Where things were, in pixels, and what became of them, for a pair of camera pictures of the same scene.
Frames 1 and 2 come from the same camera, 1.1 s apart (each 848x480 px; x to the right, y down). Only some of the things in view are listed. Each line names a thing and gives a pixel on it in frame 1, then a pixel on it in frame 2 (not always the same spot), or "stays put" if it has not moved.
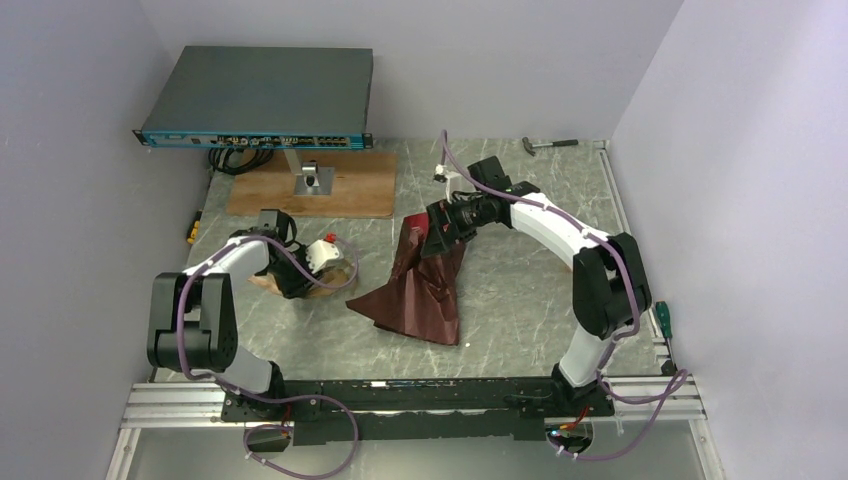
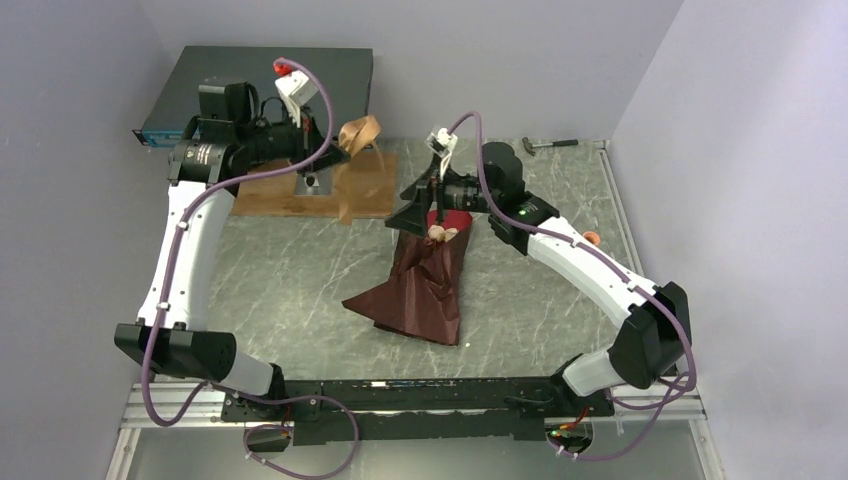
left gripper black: x=301 y=286 → x=307 y=139
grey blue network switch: x=224 y=96 stays put
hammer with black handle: x=527 y=144 stays put
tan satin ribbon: x=328 y=282 → x=355 y=135
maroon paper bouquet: x=421 y=301 stays put
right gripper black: x=440 y=214 → x=413 y=217
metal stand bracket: x=314 y=180 stays put
